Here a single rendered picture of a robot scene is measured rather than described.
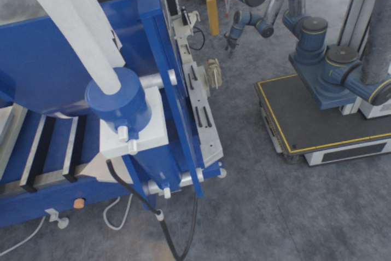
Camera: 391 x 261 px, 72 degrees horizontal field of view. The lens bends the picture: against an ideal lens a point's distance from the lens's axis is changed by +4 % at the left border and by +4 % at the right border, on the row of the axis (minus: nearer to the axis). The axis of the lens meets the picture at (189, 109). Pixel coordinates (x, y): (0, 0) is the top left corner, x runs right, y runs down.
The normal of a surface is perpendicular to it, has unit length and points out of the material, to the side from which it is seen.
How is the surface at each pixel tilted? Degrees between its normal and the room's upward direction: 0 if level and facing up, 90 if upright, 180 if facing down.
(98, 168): 0
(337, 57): 6
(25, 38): 97
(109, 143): 8
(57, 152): 0
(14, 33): 95
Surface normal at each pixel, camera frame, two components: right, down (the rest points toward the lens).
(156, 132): -0.15, -0.55
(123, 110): 0.46, 0.69
